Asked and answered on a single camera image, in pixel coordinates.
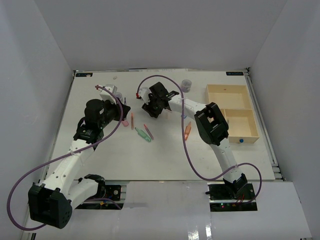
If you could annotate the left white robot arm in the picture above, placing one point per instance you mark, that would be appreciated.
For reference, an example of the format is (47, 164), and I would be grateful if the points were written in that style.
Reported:
(53, 202)

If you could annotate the green highlighter pen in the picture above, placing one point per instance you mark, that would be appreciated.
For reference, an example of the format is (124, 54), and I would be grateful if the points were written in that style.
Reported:
(142, 134)

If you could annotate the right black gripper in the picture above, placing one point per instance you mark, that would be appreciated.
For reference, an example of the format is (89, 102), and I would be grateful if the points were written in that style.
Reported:
(148, 108)

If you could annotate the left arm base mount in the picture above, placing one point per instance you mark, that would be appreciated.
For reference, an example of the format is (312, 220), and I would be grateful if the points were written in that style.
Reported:
(107, 198)

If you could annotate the wooden compartment box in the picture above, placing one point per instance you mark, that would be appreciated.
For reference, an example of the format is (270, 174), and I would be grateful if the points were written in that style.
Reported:
(235, 105)

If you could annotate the orange highlighter pen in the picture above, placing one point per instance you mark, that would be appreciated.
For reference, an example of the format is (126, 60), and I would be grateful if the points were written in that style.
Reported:
(132, 121)

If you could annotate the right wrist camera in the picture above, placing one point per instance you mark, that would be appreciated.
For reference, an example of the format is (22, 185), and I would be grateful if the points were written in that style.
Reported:
(143, 94)

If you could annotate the left clear clip jar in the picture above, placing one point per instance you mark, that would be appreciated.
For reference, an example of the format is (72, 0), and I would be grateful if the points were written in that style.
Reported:
(119, 95)

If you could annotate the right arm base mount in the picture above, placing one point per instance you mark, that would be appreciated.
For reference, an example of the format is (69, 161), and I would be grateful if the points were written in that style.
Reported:
(222, 199)

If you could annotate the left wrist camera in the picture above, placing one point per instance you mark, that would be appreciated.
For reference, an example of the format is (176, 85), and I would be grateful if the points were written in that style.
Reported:
(108, 93)

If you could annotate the clear clip jar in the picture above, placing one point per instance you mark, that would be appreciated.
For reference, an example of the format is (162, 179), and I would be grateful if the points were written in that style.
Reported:
(119, 95)
(186, 85)

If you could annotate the pink highlighter pen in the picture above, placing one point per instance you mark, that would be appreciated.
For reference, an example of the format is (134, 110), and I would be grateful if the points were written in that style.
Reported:
(149, 132)

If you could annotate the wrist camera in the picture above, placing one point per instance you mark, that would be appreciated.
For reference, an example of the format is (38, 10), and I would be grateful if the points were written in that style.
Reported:
(143, 94)
(108, 93)

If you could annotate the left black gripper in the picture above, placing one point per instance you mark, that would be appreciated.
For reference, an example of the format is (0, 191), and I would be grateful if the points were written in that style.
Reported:
(116, 107)

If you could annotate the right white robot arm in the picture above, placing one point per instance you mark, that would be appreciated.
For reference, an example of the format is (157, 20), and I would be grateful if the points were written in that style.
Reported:
(211, 125)

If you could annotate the pink highlighter cap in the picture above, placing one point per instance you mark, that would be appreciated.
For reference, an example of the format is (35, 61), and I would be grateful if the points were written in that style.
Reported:
(125, 123)

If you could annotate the right clear clip jar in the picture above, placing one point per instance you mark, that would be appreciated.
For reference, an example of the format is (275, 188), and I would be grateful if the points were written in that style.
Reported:
(186, 85)

